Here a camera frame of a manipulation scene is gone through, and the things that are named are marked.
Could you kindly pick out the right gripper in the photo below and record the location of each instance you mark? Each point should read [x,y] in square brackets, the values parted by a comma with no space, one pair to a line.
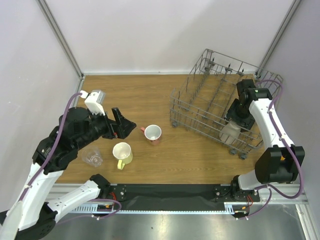
[240,122]

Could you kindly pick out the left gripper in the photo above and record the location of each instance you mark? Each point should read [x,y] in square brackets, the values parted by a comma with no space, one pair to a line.
[125,126]

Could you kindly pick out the beige plastic cup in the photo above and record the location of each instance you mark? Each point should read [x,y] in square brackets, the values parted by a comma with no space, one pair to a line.
[230,133]

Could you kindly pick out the clear plastic cup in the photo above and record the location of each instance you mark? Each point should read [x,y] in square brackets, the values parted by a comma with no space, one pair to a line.
[91,155]

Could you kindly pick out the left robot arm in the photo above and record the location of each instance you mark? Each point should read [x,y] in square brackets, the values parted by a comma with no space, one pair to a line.
[32,217]

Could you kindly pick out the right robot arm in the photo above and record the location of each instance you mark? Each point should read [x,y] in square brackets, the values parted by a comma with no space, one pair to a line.
[282,160]

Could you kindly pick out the yellow mug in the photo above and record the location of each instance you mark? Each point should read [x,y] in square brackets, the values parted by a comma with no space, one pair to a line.
[123,153]

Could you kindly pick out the pink patterned mug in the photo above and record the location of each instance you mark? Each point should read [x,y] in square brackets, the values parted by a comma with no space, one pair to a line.
[152,133]

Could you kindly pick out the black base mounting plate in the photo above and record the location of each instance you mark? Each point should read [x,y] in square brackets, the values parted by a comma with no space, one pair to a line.
[211,192]

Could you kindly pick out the grey wire dish rack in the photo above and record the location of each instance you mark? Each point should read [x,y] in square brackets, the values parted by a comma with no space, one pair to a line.
[210,88]

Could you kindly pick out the grey cable duct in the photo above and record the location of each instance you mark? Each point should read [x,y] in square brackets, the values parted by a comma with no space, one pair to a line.
[189,207]

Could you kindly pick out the right aluminium frame post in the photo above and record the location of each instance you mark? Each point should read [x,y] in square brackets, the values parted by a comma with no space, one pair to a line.
[279,34]

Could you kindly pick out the aluminium frame post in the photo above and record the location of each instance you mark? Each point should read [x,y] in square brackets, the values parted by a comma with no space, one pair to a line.
[279,34]
[52,22]

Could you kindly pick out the left aluminium frame post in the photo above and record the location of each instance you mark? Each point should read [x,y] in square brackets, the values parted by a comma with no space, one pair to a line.
[52,22]

